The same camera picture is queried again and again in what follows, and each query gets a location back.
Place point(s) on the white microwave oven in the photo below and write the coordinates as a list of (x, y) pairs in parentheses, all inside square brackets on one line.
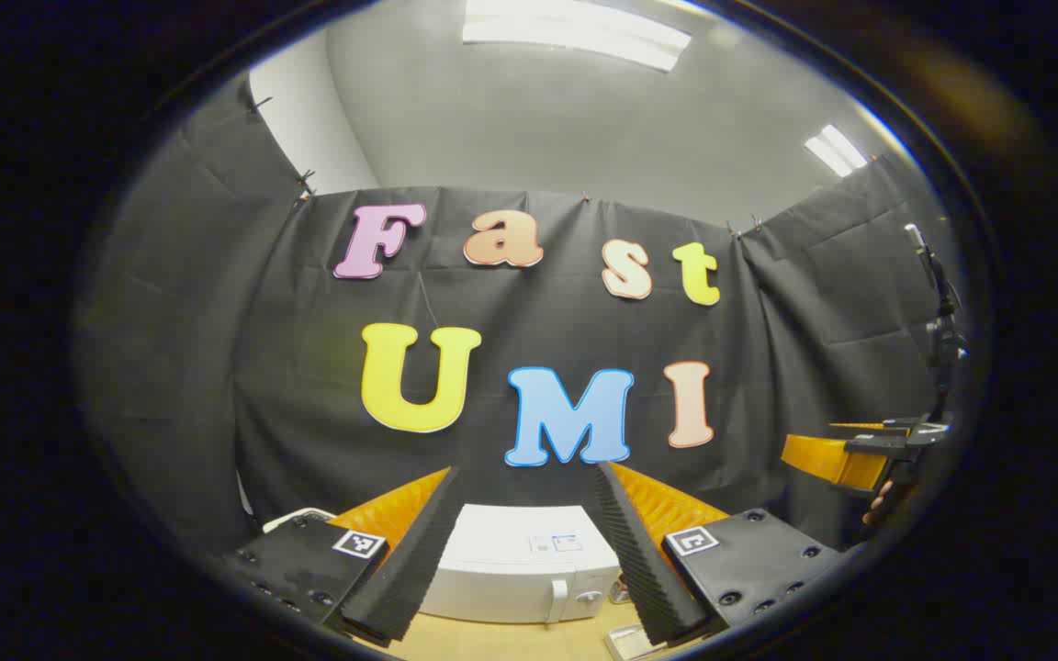
[(511, 569)]

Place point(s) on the small ceiling light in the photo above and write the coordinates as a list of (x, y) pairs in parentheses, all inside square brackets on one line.
[(837, 150)]

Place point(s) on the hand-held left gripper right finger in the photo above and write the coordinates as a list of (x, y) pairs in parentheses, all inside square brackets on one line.
[(648, 578)]

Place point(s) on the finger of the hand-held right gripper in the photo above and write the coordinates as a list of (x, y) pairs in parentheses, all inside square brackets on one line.
[(827, 459), (869, 426)]

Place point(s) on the small white tray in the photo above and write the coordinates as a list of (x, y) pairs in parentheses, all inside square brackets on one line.
[(630, 643)]

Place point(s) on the long ceiling light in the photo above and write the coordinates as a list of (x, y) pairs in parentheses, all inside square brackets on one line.
[(575, 32)]

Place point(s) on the black backdrop cloth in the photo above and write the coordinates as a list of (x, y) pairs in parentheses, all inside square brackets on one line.
[(217, 367)]

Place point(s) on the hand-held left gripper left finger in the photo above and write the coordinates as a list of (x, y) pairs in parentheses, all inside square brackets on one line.
[(400, 569)]

